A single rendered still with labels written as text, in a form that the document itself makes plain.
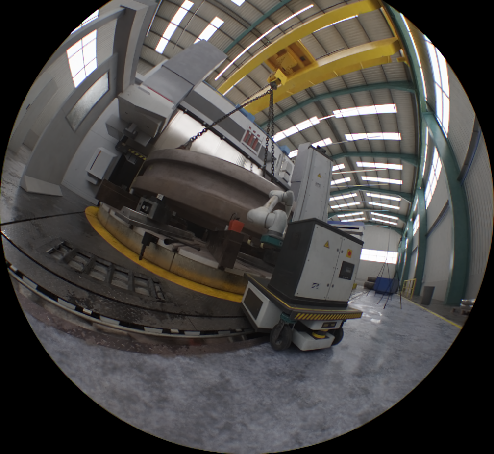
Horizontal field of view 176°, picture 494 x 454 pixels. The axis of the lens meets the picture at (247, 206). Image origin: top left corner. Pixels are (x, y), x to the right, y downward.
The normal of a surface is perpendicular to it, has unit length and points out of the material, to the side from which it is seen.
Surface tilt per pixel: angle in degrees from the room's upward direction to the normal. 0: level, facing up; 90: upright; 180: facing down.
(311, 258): 90
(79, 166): 90
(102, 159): 90
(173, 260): 90
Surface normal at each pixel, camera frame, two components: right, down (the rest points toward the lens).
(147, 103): 0.63, 0.01
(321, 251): 0.26, -0.18
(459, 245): -0.70, -0.41
